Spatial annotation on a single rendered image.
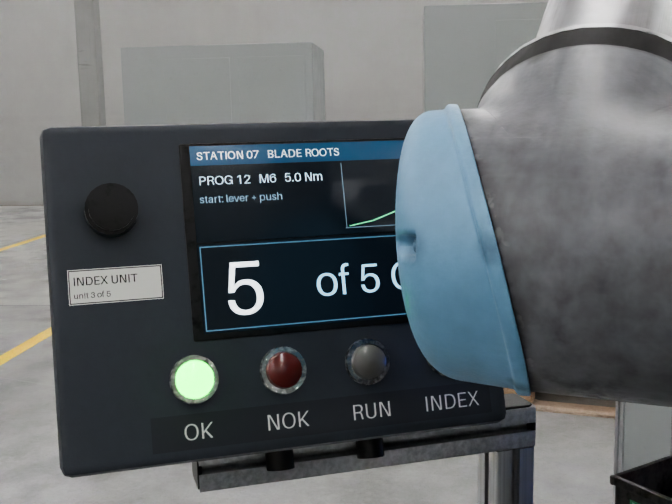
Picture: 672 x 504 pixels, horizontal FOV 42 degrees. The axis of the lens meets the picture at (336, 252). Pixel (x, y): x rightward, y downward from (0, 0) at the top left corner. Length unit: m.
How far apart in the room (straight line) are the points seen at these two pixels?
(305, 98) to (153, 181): 7.69
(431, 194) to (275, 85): 7.90
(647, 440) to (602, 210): 2.41
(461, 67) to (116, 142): 6.12
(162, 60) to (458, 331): 8.18
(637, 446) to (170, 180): 2.35
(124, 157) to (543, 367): 0.27
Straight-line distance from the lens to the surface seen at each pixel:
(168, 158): 0.50
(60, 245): 0.49
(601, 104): 0.34
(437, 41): 6.59
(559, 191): 0.32
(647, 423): 2.69
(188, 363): 0.49
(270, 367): 0.49
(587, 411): 3.89
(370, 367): 0.50
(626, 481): 0.98
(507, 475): 0.64
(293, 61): 8.21
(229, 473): 0.58
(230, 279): 0.50
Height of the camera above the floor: 1.26
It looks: 9 degrees down
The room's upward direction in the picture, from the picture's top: 1 degrees counter-clockwise
